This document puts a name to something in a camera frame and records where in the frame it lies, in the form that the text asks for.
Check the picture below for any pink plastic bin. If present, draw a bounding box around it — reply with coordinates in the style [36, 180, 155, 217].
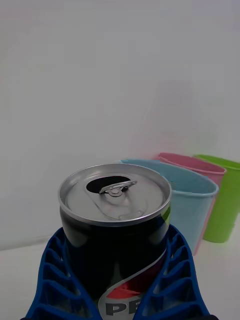
[154, 152, 227, 256]

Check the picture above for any green plastic bin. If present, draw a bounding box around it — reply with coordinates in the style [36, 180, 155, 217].
[193, 154, 240, 244]

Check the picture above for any black drink can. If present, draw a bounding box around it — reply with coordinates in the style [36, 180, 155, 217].
[57, 163, 173, 320]

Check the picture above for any pale blue plastic bin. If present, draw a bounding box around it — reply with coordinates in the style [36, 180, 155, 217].
[119, 159, 220, 254]

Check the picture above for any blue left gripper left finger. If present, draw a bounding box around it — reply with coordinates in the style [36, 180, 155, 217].
[20, 226, 103, 320]

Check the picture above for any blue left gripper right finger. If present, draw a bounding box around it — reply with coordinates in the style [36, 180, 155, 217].
[133, 223, 220, 320]

